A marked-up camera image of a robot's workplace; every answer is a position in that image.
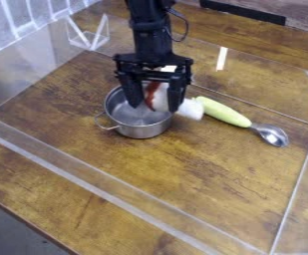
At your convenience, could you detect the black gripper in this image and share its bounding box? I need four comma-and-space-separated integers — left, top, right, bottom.
112, 53, 193, 113

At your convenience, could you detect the white red plush mushroom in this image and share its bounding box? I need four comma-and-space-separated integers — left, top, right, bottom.
143, 65, 205, 122

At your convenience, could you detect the silver metal pot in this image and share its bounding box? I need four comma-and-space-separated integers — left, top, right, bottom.
94, 87, 171, 138

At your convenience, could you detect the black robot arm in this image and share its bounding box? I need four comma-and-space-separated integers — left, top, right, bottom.
114, 0, 193, 113

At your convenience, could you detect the black bar in background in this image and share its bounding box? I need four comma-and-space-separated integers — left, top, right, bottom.
198, 0, 286, 26

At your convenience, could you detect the green handled metal spoon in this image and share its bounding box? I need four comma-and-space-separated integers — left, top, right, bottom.
194, 96, 289, 147

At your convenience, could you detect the clear acrylic enclosure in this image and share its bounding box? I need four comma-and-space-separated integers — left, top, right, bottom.
0, 0, 308, 255

